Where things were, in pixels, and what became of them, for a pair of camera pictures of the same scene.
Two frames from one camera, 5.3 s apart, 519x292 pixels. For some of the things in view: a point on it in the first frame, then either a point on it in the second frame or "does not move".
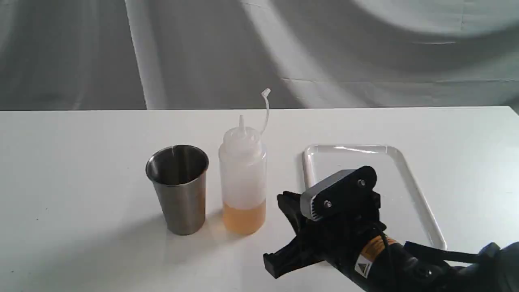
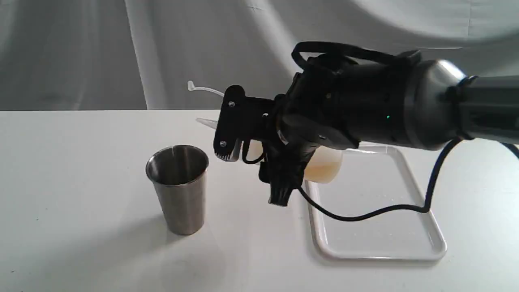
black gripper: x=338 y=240 -> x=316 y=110
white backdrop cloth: x=109 y=54 does not move
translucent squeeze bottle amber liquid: x=243 y=176 -> x=325 y=164
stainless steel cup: x=178 y=172 does not move
